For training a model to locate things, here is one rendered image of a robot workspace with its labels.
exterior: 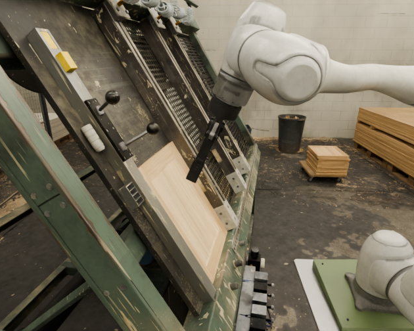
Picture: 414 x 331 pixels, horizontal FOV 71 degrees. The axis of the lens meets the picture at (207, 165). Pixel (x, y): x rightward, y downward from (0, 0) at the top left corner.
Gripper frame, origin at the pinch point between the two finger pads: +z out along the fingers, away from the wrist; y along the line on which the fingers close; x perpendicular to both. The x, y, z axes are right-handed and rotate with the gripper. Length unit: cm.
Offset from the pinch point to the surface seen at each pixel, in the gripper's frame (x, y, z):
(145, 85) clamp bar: -33, -48, -1
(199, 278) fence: 15.6, -0.3, 35.2
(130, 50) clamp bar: -44, -49, -11
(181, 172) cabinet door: -4.9, -37.1, 22.8
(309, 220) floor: 134, -208, 105
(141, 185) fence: -12.8, -4.7, 15.0
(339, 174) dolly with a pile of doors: 181, -318, 76
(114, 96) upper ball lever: -26.5, -1.2, -8.7
